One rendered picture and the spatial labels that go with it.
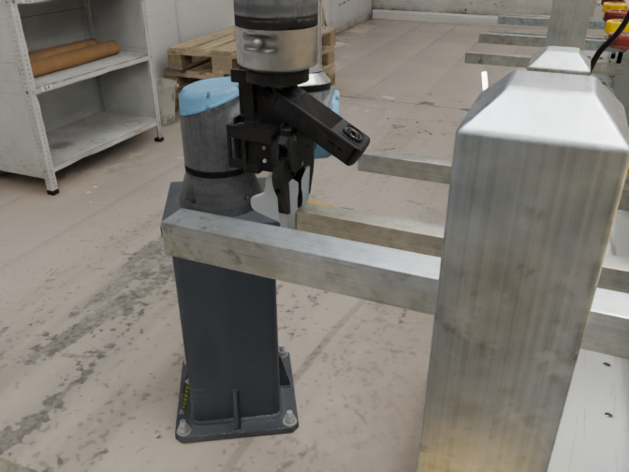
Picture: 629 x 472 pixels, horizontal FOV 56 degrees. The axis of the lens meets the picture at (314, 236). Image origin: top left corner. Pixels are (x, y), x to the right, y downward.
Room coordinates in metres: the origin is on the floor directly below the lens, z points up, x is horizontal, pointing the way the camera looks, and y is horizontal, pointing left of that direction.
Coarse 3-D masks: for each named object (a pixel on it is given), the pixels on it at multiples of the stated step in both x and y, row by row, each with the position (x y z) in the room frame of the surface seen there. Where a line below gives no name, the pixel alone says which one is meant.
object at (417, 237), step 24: (312, 216) 0.64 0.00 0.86; (336, 216) 0.63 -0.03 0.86; (360, 216) 0.63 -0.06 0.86; (384, 216) 0.63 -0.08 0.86; (360, 240) 0.61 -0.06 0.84; (384, 240) 0.60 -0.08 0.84; (408, 240) 0.59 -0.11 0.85; (432, 240) 0.58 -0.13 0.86; (624, 264) 0.52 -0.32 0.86; (624, 288) 0.51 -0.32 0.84
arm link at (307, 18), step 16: (240, 0) 0.64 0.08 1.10; (256, 0) 0.63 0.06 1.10; (272, 0) 0.63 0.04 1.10; (288, 0) 0.63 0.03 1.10; (304, 0) 0.64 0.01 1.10; (240, 16) 0.64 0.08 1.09; (256, 16) 0.63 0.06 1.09; (272, 16) 0.63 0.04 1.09; (288, 16) 0.63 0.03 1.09; (304, 16) 0.64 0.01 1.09
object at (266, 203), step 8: (296, 184) 0.65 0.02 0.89; (264, 192) 0.66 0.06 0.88; (272, 192) 0.65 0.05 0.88; (296, 192) 0.65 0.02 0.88; (256, 200) 0.66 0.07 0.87; (264, 200) 0.66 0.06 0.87; (272, 200) 0.65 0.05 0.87; (296, 200) 0.65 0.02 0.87; (256, 208) 0.66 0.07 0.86; (264, 208) 0.66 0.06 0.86; (272, 208) 0.65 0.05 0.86; (296, 208) 0.65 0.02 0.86; (272, 216) 0.65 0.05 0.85; (280, 216) 0.64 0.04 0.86; (288, 216) 0.63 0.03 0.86; (288, 224) 0.64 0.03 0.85
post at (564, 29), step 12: (552, 0) 0.59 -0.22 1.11; (564, 0) 0.58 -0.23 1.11; (576, 0) 0.58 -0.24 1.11; (588, 0) 0.57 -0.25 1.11; (552, 12) 0.58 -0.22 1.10; (564, 12) 0.58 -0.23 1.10; (576, 12) 0.58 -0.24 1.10; (588, 12) 0.57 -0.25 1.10; (552, 24) 0.58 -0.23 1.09; (564, 24) 0.58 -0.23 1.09; (576, 24) 0.58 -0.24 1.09; (588, 24) 0.57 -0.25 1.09; (552, 36) 0.58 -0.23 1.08; (564, 36) 0.58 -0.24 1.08; (576, 36) 0.58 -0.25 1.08
